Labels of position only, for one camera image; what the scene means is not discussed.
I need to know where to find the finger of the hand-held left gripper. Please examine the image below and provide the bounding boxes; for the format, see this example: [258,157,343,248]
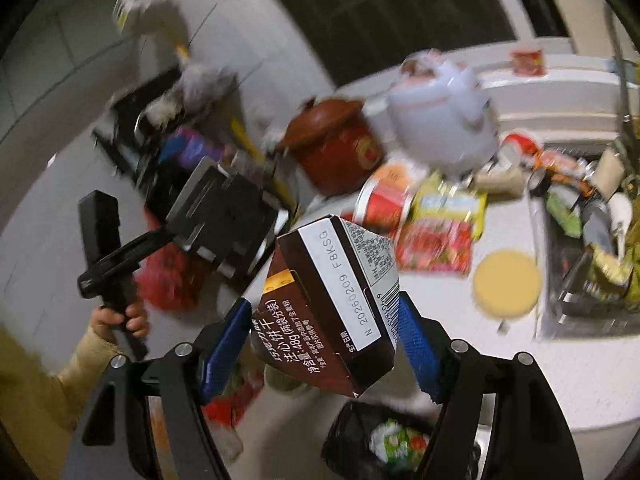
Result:
[120,224,174,275]

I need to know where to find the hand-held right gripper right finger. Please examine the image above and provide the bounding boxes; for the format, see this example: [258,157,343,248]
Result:
[396,292,586,480]

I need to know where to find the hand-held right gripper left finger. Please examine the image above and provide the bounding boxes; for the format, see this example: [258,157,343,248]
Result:
[64,297,253,480]

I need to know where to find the black plastic box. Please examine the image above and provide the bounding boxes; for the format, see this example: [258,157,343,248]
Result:
[164,156,282,292]

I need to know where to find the brown cookie box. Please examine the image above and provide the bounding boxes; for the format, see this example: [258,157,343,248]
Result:
[249,214,402,397]

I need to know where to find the trash bin with black bag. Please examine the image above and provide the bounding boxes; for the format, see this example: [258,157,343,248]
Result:
[321,399,482,480]

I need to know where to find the person's left forearm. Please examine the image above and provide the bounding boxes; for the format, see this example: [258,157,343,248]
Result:
[0,326,127,480]

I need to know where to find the person's left hand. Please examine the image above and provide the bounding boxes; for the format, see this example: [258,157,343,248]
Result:
[91,301,151,357]

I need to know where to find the red plastic bag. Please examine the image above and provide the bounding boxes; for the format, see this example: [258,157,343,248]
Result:
[134,237,212,312]

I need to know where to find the green wrapper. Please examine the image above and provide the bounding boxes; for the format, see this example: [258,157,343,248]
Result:
[369,419,432,472]

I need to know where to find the red snack packet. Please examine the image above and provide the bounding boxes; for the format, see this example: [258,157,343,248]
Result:
[394,219,474,277]

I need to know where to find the purple packet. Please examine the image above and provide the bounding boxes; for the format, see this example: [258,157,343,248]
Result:
[159,129,237,172]

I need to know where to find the yellow round lid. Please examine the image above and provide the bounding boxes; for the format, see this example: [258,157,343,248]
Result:
[471,248,544,321]

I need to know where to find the yellow green snack packet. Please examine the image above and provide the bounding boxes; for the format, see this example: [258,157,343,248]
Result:
[411,174,489,239]

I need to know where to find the red instant noodle cup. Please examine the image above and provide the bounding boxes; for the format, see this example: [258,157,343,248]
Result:
[354,157,427,234]

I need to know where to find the beige paper cup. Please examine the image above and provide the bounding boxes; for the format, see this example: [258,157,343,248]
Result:
[474,164,524,197]

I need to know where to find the red white cup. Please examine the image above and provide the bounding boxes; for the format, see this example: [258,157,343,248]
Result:
[499,131,544,167]

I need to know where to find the white rice cooker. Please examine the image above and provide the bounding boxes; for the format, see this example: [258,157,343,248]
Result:
[386,49,502,177]

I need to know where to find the red tin can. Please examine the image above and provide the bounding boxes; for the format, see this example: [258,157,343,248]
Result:
[509,44,547,79]

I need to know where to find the metal faucet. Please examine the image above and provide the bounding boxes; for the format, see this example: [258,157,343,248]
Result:
[601,4,640,142]

